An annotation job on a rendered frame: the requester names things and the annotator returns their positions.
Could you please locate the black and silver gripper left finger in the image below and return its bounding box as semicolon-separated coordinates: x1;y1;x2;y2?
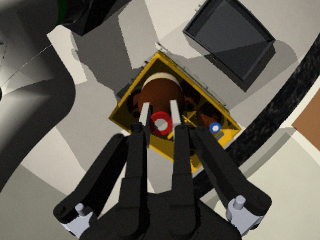
53;103;151;240

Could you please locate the grey flat rail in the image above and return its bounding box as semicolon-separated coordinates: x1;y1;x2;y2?
115;1;230;110

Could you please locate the yellow wooden crate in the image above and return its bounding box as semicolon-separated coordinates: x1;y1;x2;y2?
108;50;242;173

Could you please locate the brown glass bottle with white label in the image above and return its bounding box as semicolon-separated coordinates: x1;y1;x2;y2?
194;101;222;133

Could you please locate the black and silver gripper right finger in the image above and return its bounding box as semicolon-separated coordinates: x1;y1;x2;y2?
168;100;272;240

